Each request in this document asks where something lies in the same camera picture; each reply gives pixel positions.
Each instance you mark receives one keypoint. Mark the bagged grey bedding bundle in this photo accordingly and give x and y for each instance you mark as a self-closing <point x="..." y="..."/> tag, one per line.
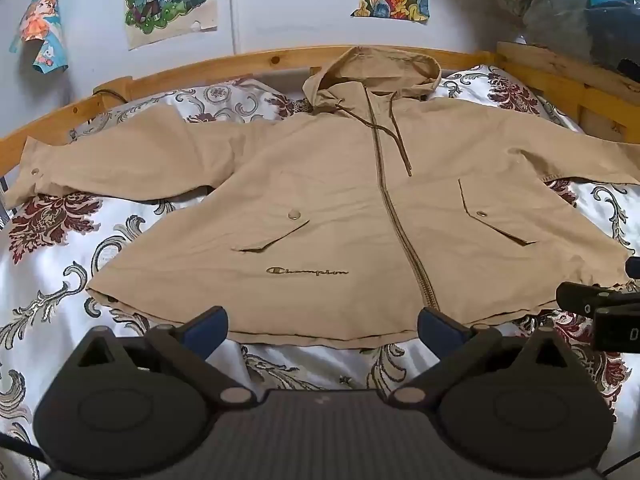
<point x="570" y="0"/>

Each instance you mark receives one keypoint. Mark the tan hooded jacket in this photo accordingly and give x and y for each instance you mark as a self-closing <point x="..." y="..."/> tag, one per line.
<point x="325" y="210"/>

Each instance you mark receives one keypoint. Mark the white floral bed sheet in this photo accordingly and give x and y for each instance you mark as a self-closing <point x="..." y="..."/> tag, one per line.
<point x="50" y="270"/>

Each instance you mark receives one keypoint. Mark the white wall pipe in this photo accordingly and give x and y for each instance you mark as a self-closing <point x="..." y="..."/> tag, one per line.
<point x="233" y="7"/>

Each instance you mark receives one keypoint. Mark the curled orange blue wall poster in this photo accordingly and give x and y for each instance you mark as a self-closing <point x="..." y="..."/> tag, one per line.
<point x="42" y="30"/>

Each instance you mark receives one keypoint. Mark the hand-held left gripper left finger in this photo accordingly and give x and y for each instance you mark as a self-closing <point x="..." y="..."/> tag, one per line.
<point x="204" y="334"/>

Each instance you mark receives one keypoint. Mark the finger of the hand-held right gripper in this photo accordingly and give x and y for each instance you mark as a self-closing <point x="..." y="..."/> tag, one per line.
<point x="634" y="267"/>
<point x="575" y="297"/>

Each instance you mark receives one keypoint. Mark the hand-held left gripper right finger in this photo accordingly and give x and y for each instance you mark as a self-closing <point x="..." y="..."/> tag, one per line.
<point x="441" y="334"/>

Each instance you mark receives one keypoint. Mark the wooden bed frame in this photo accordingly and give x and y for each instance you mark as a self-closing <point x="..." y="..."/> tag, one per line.
<point x="165" y="74"/>

